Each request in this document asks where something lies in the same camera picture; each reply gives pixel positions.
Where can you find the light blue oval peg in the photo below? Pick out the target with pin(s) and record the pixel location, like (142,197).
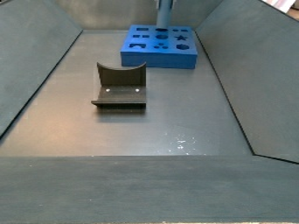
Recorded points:
(164,8)

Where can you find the blue shape-sorting board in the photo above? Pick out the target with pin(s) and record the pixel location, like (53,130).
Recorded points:
(160,48)

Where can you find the black curved holder stand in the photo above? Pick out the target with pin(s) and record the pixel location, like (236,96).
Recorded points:
(121,86)

